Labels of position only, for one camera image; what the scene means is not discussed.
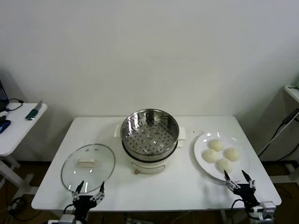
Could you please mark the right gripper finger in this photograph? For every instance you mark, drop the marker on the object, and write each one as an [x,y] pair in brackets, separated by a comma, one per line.
[249,180]
[231,183]

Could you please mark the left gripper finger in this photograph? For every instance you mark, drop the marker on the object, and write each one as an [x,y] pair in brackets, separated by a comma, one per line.
[76,192]
[99,192]

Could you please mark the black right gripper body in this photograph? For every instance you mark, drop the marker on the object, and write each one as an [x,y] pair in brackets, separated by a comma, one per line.
[245,194]

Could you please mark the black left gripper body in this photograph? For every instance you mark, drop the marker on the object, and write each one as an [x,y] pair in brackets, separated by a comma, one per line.
[84,202]

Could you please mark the white steamed baozi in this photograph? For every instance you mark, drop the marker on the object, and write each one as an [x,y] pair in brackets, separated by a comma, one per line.
[225,164]
[216,144]
[209,155]
[232,154]

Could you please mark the perforated steel steamer basket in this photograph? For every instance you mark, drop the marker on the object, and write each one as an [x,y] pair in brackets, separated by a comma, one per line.
[151,140]

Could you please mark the large white plate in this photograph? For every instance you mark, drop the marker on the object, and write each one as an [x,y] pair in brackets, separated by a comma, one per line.
[205,145]

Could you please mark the floor power strip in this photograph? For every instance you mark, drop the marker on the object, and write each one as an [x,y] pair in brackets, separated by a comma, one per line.
[15,205]

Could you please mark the dark power adapter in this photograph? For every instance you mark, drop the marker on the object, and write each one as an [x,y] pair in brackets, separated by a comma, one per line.
[289,117]

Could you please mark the small white side table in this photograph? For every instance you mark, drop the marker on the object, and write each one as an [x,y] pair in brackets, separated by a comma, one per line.
[21,130]

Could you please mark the blue computer mouse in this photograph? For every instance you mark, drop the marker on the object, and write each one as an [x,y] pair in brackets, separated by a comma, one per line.
[4,125]

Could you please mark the dark laptop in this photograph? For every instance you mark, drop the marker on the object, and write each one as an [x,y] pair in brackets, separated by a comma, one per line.
[2,93]

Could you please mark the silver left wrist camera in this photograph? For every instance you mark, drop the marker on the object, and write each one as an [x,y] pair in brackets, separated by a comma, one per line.
[67,219]

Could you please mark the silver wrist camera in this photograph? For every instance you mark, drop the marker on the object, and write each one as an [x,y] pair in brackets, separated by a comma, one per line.
[266,209]
[67,219]

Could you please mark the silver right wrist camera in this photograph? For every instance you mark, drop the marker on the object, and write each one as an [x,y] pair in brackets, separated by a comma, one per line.
[266,209]

